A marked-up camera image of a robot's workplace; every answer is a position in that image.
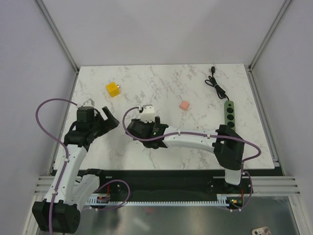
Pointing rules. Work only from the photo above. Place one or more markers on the pink plug adapter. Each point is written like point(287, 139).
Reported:
point(184, 105)

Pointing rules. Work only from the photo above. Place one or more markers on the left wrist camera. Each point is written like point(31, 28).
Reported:
point(88, 103)

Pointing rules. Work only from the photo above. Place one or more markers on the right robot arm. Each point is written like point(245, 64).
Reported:
point(224, 143)

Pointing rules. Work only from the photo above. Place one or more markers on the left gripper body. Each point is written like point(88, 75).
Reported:
point(96, 126)

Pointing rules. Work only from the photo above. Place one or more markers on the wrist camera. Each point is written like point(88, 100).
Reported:
point(88, 103)
point(147, 113)

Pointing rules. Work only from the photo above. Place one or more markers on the white cable duct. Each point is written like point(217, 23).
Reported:
point(96, 200)

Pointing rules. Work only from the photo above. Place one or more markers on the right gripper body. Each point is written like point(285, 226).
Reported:
point(157, 121)

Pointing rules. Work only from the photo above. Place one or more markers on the green power strip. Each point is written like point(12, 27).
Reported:
point(229, 114)

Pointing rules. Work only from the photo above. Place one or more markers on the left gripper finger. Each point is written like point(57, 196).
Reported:
point(109, 124)
point(107, 113)

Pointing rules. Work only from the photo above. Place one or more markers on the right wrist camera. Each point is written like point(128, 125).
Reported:
point(147, 113)

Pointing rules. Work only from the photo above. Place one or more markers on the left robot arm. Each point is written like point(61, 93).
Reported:
point(60, 210)

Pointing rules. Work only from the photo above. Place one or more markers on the yellow cube socket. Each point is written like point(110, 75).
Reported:
point(113, 89)

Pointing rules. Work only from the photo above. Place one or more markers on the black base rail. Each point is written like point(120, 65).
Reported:
point(166, 185)

